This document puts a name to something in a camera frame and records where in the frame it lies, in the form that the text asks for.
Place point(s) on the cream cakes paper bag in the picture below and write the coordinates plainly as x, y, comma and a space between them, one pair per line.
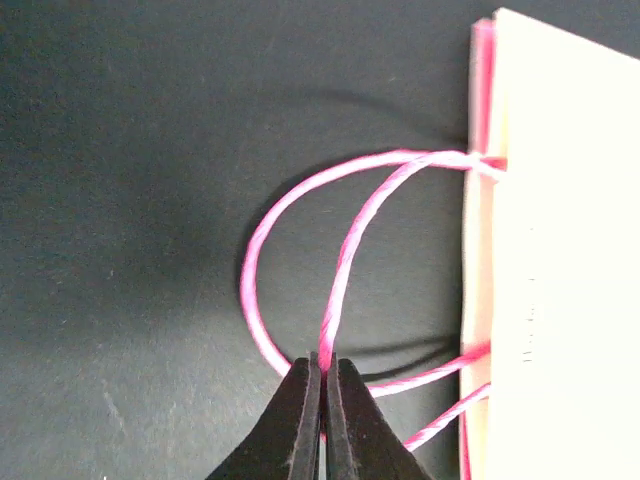
547, 382

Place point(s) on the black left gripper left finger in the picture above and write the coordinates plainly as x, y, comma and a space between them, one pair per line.
284, 443

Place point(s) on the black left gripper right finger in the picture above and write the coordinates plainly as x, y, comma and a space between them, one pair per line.
360, 443

